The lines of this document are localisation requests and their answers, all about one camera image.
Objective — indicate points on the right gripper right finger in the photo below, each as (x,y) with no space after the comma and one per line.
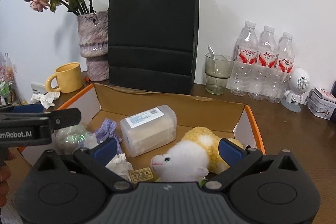
(240,161)

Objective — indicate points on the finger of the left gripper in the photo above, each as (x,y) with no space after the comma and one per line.
(64,118)
(32,108)

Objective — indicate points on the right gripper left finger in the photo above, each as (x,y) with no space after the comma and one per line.
(93,162)

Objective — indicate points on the iridescent plastic bag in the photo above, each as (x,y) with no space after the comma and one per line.
(72,138)

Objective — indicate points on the white tissue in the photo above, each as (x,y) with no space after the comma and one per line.
(46,100)
(120,166)

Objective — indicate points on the purple knitted pouch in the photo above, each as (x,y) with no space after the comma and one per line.
(108,130)

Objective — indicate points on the small yellow labelled packet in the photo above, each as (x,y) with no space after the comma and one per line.
(141,175)

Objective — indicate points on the yellow white plush sheep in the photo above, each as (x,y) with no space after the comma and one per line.
(191,159)

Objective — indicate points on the translucent plastic storage box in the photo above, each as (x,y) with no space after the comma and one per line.
(149,130)

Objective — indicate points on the green tissue box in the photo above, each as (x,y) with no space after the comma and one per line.
(203,181)

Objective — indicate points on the person's left hand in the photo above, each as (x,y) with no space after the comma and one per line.
(5,174)

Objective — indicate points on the crumpled white tissue on table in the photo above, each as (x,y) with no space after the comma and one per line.
(46,100)

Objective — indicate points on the colourful items at left edge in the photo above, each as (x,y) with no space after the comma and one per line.
(9,94)

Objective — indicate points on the yellow ceramic mug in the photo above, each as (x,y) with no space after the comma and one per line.
(66,79)

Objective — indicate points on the left water bottle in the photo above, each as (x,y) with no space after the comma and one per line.
(245,55)

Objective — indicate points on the water bottle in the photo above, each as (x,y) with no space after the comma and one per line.
(266,61)
(280,74)
(245,55)

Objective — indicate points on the middle water bottle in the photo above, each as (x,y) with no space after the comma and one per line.
(266,61)

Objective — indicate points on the green tinted glass cup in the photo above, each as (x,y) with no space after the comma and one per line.
(224,67)

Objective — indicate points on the purple textured ceramic vase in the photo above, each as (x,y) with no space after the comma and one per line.
(93,43)

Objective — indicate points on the white robot figurine speaker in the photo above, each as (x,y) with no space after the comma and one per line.
(299,83)

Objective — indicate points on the grey tin box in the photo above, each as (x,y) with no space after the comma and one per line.
(320,107)

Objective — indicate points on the pink white small case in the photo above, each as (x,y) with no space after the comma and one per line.
(323,94)

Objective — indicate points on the white plastic spoon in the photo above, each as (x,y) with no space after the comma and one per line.
(212,53)

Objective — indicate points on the right water bottle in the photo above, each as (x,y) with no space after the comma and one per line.
(280,74)

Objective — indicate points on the black paper bag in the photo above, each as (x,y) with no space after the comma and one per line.
(152,44)

